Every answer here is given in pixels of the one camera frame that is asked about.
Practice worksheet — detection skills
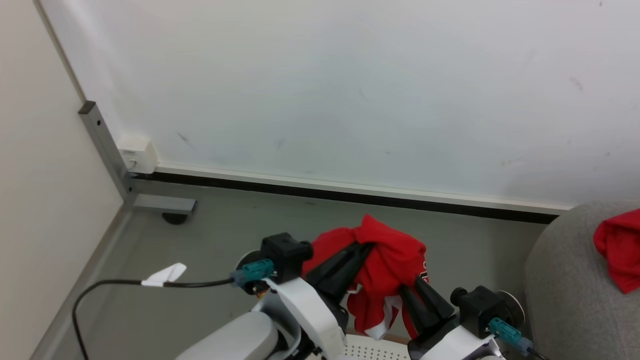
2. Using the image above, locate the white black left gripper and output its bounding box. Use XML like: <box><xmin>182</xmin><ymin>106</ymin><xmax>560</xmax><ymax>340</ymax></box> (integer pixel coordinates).
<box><xmin>265</xmin><ymin>243</ymin><xmax>376</xmax><ymax>359</ymax></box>

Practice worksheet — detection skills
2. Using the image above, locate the short cable with teal plug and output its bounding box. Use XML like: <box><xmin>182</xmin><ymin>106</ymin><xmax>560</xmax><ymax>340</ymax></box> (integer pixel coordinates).
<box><xmin>487</xmin><ymin>317</ymin><xmax>548</xmax><ymax>360</ymax></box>

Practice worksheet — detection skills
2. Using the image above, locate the white wall outlet box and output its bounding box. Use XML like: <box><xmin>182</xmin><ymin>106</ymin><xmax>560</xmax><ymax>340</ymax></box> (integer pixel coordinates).
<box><xmin>116</xmin><ymin>134</ymin><xmax>159</xmax><ymax>174</ymax></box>

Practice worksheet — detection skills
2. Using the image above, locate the grey fabric sofa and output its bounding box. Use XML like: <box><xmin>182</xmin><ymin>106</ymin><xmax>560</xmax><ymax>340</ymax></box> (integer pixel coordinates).
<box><xmin>524</xmin><ymin>201</ymin><xmax>640</xmax><ymax>360</ymax></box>

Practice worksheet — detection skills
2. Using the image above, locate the white perforated laundry basket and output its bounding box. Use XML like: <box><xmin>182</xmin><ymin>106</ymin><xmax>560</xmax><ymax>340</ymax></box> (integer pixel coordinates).
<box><xmin>345</xmin><ymin>333</ymin><xmax>413</xmax><ymax>360</ymax></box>

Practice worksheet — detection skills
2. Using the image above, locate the black and white baseboard strip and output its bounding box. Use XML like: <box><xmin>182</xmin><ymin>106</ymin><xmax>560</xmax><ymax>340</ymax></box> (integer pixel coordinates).
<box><xmin>131</xmin><ymin>162</ymin><xmax>573</xmax><ymax>225</ymax></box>

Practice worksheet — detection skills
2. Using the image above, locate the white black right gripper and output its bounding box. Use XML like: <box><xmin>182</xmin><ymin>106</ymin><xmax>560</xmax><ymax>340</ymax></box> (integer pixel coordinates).
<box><xmin>399</xmin><ymin>274</ymin><xmax>506</xmax><ymax>360</ymax></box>

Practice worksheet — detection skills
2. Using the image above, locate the grey wall skirting strip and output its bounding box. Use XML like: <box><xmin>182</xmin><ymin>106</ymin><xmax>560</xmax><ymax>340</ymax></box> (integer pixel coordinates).
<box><xmin>30</xmin><ymin>207</ymin><xmax>133</xmax><ymax>360</ymax></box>

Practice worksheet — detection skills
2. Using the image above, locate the plain red garment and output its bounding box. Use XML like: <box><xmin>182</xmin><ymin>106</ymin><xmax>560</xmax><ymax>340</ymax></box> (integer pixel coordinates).
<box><xmin>593</xmin><ymin>209</ymin><xmax>640</xmax><ymax>295</ymax></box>

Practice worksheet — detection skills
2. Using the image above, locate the red shirt with white trim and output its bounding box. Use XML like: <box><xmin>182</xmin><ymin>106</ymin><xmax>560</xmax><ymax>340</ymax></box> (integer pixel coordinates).
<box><xmin>300</xmin><ymin>214</ymin><xmax>430</xmax><ymax>341</ymax></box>

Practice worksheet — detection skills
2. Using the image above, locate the black cable with teal plug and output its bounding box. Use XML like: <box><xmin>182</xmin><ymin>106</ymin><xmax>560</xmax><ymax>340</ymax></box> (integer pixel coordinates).
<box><xmin>71</xmin><ymin>259</ymin><xmax>276</xmax><ymax>360</ymax></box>

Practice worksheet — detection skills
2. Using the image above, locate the white paper cable tag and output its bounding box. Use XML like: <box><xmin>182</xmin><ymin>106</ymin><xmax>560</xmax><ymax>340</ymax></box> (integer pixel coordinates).
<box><xmin>141</xmin><ymin>263</ymin><xmax>187</xmax><ymax>288</ymax></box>

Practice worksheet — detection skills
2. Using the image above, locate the grey metal frame post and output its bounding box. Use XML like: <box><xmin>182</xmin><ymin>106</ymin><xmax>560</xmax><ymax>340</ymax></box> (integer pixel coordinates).
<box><xmin>78</xmin><ymin>100</ymin><xmax>197</xmax><ymax>216</ymax></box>

